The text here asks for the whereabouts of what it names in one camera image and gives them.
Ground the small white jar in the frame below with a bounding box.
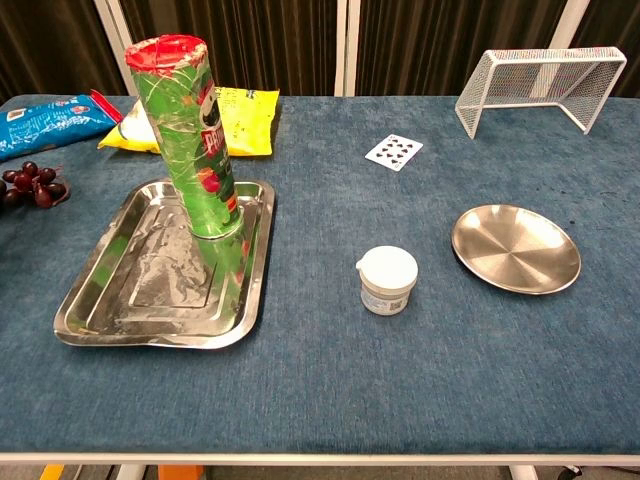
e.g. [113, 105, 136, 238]
[355, 245, 420, 316]

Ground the red green can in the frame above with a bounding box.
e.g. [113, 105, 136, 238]
[124, 33, 245, 240]

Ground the nine of spades card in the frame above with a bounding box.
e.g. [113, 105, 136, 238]
[364, 133, 424, 173]

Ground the blue fabric table cover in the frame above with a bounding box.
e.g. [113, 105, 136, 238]
[0, 94, 640, 456]

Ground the yellow snack bag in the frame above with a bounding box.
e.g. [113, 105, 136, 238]
[97, 85, 281, 158]

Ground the rectangular stainless steel tray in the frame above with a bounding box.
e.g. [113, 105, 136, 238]
[53, 177, 276, 351]

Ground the round stainless steel plate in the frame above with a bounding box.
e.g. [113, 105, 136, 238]
[450, 203, 583, 296]

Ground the dark brown pleated curtain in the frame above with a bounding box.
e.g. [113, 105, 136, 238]
[355, 0, 569, 97]
[119, 0, 346, 97]
[579, 0, 640, 99]
[0, 0, 126, 104]

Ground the dark red grape bunch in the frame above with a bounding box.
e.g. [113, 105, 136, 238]
[0, 160, 72, 210]

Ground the blue snack bag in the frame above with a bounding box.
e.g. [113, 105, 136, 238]
[0, 89, 125, 162]

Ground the white partition post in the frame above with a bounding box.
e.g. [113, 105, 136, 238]
[93, 0, 147, 97]
[333, 0, 361, 97]
[548, 0, 592, 51]

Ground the white wire mesh goal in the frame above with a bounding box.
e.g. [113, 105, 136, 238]
[454, 46, 628, 140]

